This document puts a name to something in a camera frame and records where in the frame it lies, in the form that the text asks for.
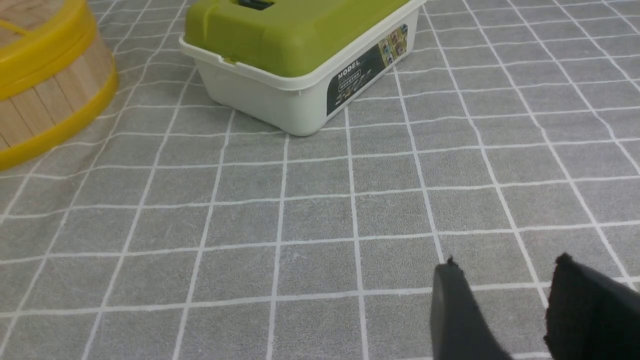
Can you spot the grey white checked tablecloth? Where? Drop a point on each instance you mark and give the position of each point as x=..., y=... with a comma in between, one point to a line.
x=174, y=227

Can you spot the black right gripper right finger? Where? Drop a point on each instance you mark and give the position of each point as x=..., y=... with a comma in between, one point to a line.
x=590, y=316

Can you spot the green lidded white storage box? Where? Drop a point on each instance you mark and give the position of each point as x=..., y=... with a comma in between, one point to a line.
x=294, y=64

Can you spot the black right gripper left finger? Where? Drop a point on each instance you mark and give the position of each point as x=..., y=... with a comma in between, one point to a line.
x=458, y=329

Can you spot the bamboo steamer basket yellow rim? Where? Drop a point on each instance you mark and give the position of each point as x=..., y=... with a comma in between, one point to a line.
x=51, y=112

